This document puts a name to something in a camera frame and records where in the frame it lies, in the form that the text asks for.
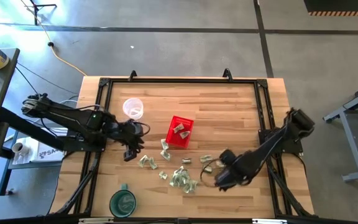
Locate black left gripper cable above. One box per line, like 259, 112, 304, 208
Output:
134, 121, 151, 138

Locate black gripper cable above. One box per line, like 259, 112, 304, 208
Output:
134, 121, 151, 138
199, 159, 221, 189

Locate grey metal table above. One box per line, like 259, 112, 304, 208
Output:
323, 78, 358, 183

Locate clear plastic cup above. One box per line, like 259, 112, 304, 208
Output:
122, 97, 144, 121

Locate white printed box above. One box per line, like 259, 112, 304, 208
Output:
12, 136, 67, 165

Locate yellow floor cable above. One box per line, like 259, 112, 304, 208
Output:
19, 0, 88, 77

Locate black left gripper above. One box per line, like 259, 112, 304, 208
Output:
116, 119, 145, 154

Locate black diagonal support bar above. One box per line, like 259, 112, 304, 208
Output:
0, 106, 67, 152

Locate green mug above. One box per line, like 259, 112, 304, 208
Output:
109, 183, 137, 218

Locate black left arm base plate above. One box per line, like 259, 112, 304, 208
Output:
63, 129, 107, 153

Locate black stand legs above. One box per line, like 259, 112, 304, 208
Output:
26, 0, 58, 26

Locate red plastic basket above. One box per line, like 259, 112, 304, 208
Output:
165, 115, 195, 149

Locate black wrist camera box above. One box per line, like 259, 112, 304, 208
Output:
214, 169, 239, 192
123, 149, 137, 162

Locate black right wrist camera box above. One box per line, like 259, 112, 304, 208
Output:
214, 169, 239, 192

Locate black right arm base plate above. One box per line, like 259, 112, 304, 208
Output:
258, 128, 304, 157

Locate black floor cable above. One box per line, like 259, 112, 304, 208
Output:
14, 62, 80, 96

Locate black hazard striped mat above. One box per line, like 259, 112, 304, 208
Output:
303, 0, 358, 17

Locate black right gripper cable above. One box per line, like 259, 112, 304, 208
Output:
199, 159, 221, 189

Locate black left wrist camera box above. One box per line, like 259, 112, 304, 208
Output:
123, 149, 137, 162

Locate white mug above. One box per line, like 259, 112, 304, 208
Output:
11, 142, 30, 158

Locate black aluminium table frame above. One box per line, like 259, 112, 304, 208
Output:
50, 68, 318, 219

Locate blue metal shelf frame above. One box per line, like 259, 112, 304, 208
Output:
0, 130, 62, 197

